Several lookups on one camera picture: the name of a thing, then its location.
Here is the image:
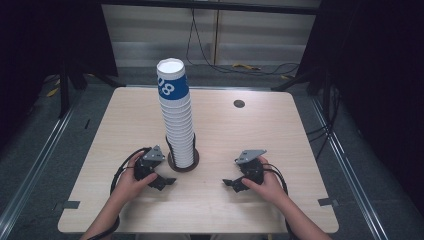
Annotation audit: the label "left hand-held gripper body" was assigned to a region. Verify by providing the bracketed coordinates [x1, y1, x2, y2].
[133, 144, 166, 183]

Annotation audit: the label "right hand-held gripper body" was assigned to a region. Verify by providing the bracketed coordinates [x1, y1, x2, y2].
[234, 149, 268, 185]

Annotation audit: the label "stack of paper cups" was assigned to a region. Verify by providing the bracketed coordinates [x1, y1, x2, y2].
[156, 57, 196, 169]

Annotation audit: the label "person's right hand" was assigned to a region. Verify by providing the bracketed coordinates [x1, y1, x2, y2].
[241, 156, 290, 206]

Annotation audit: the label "person's left hand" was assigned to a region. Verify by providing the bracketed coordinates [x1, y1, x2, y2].
[110, 151, 160, 205]

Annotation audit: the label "grey tape piece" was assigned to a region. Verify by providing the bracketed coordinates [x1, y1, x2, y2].
[317, 197, 340, 207]

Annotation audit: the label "black metal stand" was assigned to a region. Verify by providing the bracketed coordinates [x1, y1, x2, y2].
[270, 66, 342, 101]
[57, 59, 127, 120]

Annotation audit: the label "dark curtain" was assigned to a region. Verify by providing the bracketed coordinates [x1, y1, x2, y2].
[0, 0, 119, 153]
[296, 0, 424, 216]

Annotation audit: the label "right hand-held gripper cable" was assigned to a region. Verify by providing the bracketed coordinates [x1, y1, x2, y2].
[263, 162, 301, 240]

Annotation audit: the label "hand-held gripper cable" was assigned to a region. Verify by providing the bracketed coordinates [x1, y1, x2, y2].
[87, 146, 153, 240]
[263, 162, 301, 240]

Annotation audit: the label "left hand-held gripper cable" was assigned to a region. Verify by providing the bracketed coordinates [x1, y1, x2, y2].
[87, 146, 153, 240]

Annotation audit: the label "black floor cables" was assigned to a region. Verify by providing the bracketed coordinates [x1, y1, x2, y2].
[305, 84, 342, 161]

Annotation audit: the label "metal floor rail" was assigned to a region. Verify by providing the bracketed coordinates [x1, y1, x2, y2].
[309, 95, 390, 240]
[0, 105, 76, 232]

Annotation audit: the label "yellow floor cable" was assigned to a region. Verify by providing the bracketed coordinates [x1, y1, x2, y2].
[231, 62, 262, 71]

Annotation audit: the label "black hanging wall cable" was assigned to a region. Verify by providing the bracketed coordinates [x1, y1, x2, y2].
[185, 7, 301, 77]

